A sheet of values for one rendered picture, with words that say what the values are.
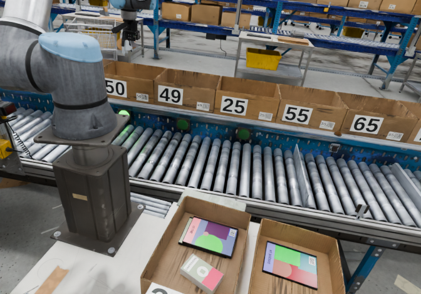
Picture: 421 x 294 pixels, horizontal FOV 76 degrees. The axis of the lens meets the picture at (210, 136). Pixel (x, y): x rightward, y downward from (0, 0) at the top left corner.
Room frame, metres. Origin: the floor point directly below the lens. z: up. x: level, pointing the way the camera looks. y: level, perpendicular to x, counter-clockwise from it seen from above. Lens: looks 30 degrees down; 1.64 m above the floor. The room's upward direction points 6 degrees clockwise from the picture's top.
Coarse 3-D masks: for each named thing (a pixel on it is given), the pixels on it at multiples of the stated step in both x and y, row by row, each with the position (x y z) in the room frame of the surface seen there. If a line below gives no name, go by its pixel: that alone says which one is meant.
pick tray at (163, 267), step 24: (192, 216) 0.81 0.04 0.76; (216, 216) 0.80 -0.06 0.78; (240, 216) 0.78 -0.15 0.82; (168, 240) 0.66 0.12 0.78; (240, 240) 0.71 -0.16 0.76; (168, 264) 0.58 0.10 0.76; (216, 264) 0.60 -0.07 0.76; (240, 264) 0.55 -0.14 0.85; (144, 288) 0.46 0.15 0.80; (192, 288) 0.50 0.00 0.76
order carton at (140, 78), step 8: (112, 64) 1.88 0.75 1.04; (120, 64) 1.92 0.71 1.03; (128, 64) 1.91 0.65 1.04; (136, 64) 1.91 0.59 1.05; (104, 72) 1.76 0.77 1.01; (112, 72) 1.87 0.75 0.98; (120, 72) 1.92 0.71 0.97; (128, 72) 1.91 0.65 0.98; (136, 72) 1.91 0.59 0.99; (144, 72) 1.90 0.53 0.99; (152, 72) 1.90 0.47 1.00; (160, 72) 1.89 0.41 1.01; (120, 80) 1.62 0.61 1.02; (128, 80) 1.61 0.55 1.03; (136, 80) 1.61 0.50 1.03; (144, 80) 1.60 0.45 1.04; (152, 80) 1.60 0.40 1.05; (128, 88) 1.61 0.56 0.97; (136, 88) 1.61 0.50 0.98; (144, 88) 1.60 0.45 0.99; (152, 88) 1.60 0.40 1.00; (112, 96) 1.63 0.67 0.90; (128, 96) 1.62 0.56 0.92; (136, 96) 1.61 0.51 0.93; (152, 96) 1.60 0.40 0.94; (152, 104) 1.60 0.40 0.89
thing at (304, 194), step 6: (294, 150) 1.41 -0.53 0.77; (294, 156) 1.38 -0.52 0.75; (294, 162) 1.34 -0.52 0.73; (300, 162) 1.23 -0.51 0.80; (300, 168) 1.20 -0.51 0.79; (300, 174) 1.17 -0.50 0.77; (300, 180) 1.14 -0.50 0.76; (300, 186) 1.11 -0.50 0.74; (306, 186) 1.03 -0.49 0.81; (300, 192) 1.08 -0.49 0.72; (306, 192) 1.00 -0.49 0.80; (306, 198) 0.97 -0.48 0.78
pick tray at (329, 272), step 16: (272, 224) 0.75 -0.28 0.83; (288, 224) 0.74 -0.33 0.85; (256, 240) 0.72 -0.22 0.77; (272, 240) 0.73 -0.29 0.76; (288, 240) 0.73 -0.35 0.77; (304, 240) 0.72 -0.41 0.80; (320, 240) 0.70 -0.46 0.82; (336, 240) 0.68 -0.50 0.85; (256, 256) 0.65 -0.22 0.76; (320, 256) 0.68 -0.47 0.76; (336, 256) 0.63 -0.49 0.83; (256, 272) 0.59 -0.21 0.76; (320, 272) 0.61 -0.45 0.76; (336, 272) 0.58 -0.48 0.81; (256, 288) 0.53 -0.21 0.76; (272, 288) 0.53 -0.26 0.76; (288, 288) 0.54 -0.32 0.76; (304, 288) 0.54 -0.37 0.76; (320, 288) 0.55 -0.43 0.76; (336, 288) 0.53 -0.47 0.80
